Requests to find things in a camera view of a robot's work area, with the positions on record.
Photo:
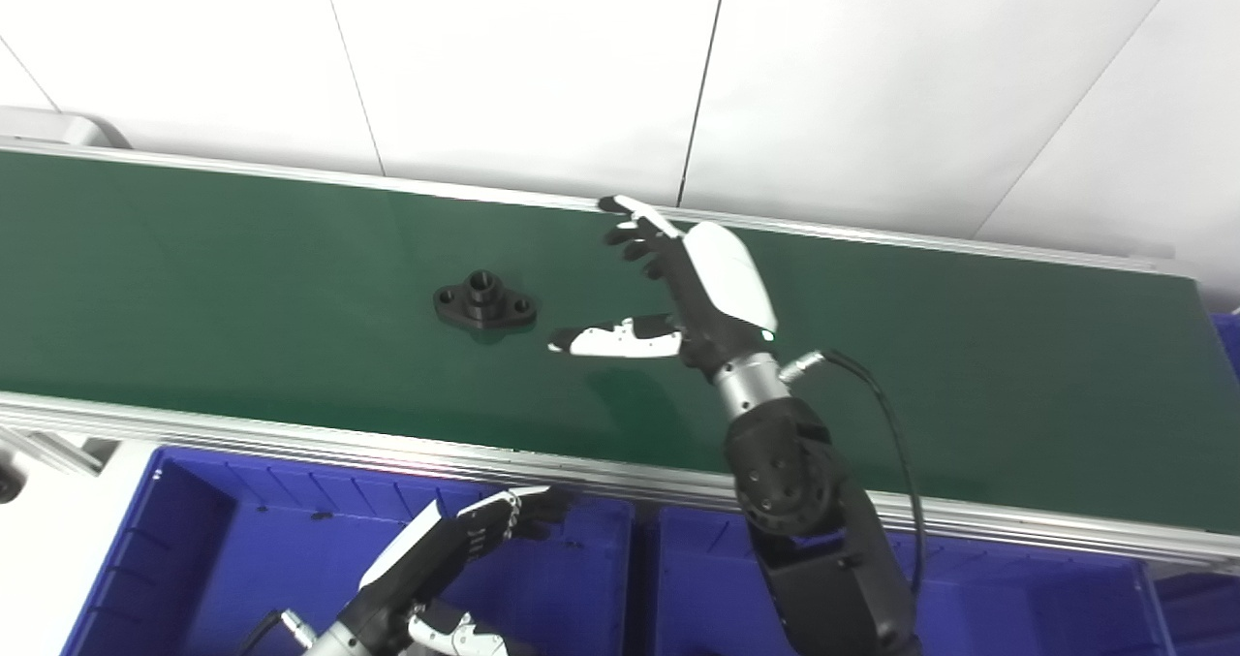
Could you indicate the blue bin beyond conveyor end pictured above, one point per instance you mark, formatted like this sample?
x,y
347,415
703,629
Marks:
x,y
1228,346

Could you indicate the black flanged metal part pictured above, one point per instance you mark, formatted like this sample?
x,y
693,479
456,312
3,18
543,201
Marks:
x,y
484,304

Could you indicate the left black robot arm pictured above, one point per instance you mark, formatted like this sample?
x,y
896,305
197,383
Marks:
x,y
339,644

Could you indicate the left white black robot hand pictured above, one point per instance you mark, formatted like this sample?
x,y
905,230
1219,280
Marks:
x,y
417,574

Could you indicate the large blue plastic bin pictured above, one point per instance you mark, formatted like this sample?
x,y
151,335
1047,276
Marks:
x,y
242,578
1027,598
1201,617

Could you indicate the aluminium profile bracket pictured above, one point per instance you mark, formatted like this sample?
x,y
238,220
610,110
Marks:
x,y
53,448

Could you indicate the black round knob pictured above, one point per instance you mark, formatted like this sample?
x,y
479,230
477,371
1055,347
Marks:
x,y
10,480

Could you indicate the grey conveyor end housing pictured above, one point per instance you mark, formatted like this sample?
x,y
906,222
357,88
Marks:
x,y
58,125

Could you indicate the green conveyor belt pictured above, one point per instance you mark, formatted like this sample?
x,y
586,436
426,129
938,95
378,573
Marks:
x,y
291,327
291,433

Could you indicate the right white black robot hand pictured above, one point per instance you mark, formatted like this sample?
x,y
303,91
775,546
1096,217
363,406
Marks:
x,y
722,288

